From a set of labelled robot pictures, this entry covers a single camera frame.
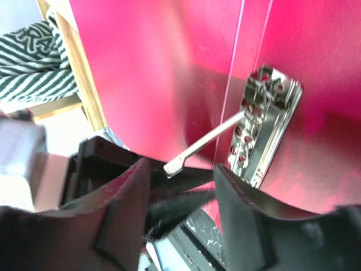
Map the red plastic clip folder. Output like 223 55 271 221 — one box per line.
70 1 360 213

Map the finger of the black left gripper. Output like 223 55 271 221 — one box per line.
59 136 214 209
145 190 216 240

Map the wooden tray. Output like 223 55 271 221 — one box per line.
37 1 107 130

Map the silver folder clip mechanism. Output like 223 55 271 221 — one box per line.
164 64 303 189

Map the white bottom paper sheet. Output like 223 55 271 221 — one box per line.
1 115 69 212

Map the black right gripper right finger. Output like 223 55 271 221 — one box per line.
214 164 360 270

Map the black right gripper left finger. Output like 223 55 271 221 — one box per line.
1 158 150 270

